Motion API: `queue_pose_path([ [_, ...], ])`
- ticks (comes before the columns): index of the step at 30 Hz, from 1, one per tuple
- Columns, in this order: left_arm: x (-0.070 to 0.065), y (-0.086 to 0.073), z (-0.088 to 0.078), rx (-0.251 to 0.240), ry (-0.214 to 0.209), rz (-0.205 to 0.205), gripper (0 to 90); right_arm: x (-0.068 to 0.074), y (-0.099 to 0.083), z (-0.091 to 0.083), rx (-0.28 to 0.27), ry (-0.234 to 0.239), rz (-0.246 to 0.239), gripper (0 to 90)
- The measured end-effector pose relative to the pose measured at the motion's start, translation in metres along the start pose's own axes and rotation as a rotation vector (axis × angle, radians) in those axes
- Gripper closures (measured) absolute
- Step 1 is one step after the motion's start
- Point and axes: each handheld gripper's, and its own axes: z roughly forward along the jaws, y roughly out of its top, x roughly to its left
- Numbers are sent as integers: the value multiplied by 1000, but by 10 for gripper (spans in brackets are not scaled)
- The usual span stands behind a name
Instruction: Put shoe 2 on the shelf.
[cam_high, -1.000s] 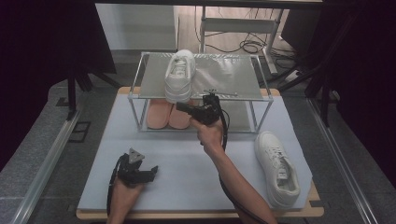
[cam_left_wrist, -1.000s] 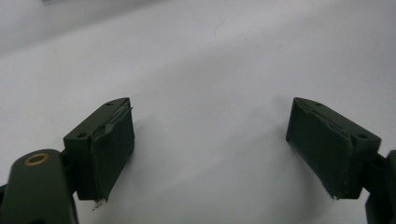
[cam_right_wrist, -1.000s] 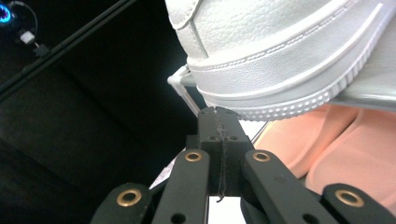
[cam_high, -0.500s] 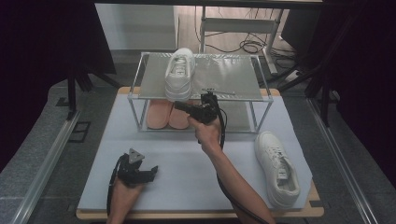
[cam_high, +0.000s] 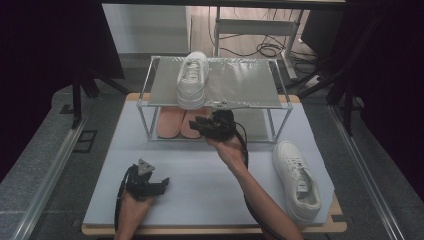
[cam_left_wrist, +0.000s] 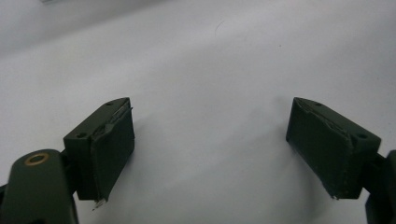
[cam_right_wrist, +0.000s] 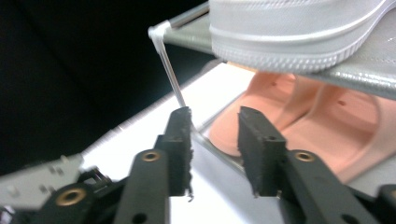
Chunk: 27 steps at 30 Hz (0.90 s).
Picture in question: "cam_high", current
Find person's right hand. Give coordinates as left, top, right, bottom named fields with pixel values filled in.
left=204, top=134, right=250, bottom=175

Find white desk frame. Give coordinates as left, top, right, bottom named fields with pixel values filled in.
left=213, top=6, right=306, bottom=81

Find black floor frame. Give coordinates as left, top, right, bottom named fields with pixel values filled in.
left=73, top=129, right=98, bottom=154

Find black monitor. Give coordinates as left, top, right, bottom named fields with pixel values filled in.
left=299, top=9, right=346, bottom=63

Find white cabinet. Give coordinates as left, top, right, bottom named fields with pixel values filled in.
left=101, top=3, right=193, bottom=56

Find dark curtain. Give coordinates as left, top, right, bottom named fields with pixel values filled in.
left=343, top=0, right=424, bottom=201
left=0, top=0, right=126, bottom=184

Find white power strip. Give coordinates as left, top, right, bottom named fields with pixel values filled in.
left=304, top=74, right=326, bottom=89

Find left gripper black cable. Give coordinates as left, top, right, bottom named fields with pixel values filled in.
left=113, top=164, right=135, bottom=233

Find metal shoe rack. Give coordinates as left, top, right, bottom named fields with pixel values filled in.
left=136, top=55, right=294, bottom=144

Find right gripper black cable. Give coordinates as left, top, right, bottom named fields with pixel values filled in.
left=233, top=121, right=284, bottom=240

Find black tripod stand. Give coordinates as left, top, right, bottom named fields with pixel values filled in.
left=61, top=74, right=129, bottom=129

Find person's left hand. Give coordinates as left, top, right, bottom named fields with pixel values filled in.
left=117, top=189, right=156, bottom=222

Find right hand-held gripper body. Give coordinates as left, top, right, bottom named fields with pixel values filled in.
left=203, top=100, right=240, bottom=143

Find white sneaker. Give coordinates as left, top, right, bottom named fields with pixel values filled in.
left=271, top=140, right=323, bottom=225
left=175, top=50, right=211, bottom=111

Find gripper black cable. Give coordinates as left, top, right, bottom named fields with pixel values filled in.
left=233, top=121, right=284, bottom=240
left=113, top=164, right=135, bottom=233

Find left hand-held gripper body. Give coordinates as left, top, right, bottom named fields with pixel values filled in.
left=124, top=158, right=158, bottom=202

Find black floor cables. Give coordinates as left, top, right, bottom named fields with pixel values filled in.
left=208, top=6, right=318, bottom=60

